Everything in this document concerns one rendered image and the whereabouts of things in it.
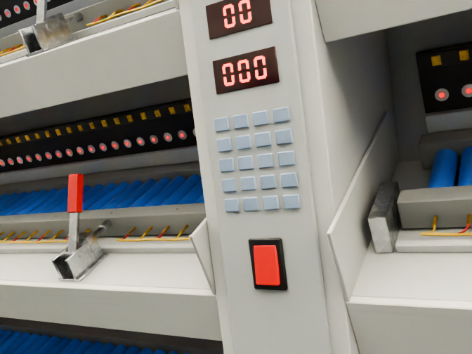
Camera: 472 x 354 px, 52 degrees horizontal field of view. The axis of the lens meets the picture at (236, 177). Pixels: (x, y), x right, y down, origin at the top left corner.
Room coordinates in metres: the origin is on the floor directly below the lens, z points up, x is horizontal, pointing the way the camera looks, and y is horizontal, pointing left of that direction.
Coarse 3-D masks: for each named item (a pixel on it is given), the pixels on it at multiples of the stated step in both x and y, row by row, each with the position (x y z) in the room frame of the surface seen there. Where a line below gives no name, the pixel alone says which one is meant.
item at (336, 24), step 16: (320, 0) 0.30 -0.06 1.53; (336, 0) 0.29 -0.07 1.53; (352, 0) 0.29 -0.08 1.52; (368, 0) 0.28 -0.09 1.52; (384, 0) 0.28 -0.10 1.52; (400, 0) 0.28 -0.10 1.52; (416, 0) 0.27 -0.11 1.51; (432, 0) 0.27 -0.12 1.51; (448, 0) 0.27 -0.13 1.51; (464, 0) 0.26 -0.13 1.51; (320, 16) 0.30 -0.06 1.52; (336, 16) 0.30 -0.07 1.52; (352, 16) 0.29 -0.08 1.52; (368, 16) 0.29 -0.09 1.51; (384, 16) 0.28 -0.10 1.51; (400, 16) 0.28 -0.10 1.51; (416, 16) 0.28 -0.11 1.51; (432, 16) 0.27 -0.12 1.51; (336, 32) 0.30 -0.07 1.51; (352, 32) 0.30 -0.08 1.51; (368, 32) 0.29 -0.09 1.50
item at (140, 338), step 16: (0, 320) 0.73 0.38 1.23; (16, 320) 0.72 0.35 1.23; (32, 320) 0.70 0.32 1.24; (0, 336) 0.69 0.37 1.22; (16, 336) 0.69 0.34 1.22; (32, 336) 0.67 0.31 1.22; (48, 336) 0.66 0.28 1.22; (64, 336) 0.65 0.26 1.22; (80, 336) 0.63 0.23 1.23; (96, 336) 0.62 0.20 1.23; (112, 336) 0.60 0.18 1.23; (128, 336) 0.59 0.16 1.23; (144, 336) 0.58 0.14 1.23; (160, 336) 0.57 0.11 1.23; (176, 336) 0.57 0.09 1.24; (0, 352) 0.66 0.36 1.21; (16, 352) 0.65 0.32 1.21; (32, 352) 0.64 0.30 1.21; (48, 352) 0.62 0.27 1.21; (64, 352) 0.61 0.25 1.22; (80, 352) 0.61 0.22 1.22; (96, 352) 0.60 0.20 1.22; (112, 352) 0.58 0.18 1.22; (128, 352) 0.57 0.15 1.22; (144, 352) 0.56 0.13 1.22; (160, 352) 0.56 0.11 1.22; (176, 352) 0.55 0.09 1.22; (192, 352) 0.54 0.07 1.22; (208, 352) 0.53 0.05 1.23
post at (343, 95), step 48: (192, 48) 0.34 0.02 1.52; (336, 48) 0.33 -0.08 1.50; (384, 48) 0.45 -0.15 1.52; (192, 96) 0.34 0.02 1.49; (336, 96) 0.32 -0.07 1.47; (384, 96) 0.43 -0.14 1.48; (336, 144) 0.31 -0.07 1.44; (336, 192) 0.30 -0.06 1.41; (336, 288) 0.29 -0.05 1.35; (336, 336) 0.30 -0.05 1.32
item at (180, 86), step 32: (416, 32) 0.45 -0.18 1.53; (448, 32) 0.44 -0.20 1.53; (416, 64) 0.45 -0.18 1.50; (96, 96) 0.66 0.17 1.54; (128, 96) 0.63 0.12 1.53; (160, 96) 0.60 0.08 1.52; (416, 96) 0.45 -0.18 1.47; (0, 128) 0.77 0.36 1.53; (32, 128) 0.73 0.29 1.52; (416, 128) 0.45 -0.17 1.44; (416, 160) 0.46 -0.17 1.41
